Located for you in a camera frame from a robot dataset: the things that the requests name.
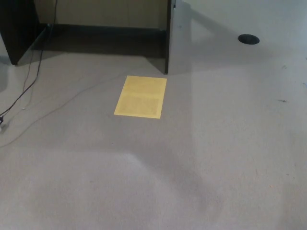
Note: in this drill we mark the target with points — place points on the yellow paper sheet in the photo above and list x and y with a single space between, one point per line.
141 97

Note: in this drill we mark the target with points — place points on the black round floor cap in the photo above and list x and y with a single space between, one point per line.
248 39

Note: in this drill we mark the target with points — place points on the dark wooden desk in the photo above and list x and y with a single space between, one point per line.
14 28

